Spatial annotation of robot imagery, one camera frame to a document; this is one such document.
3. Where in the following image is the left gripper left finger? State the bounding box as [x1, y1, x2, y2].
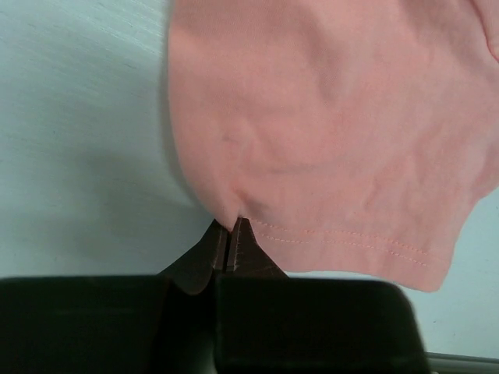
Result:
[159, 220, 228, 295]

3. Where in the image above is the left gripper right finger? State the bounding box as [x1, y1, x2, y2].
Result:
[225, 217, 288, 278]

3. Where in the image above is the pink t shirt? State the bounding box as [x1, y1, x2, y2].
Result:
[165, 1, 498, 291]

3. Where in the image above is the aluminium rail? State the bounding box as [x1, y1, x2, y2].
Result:
[426, 353, 499, 374]

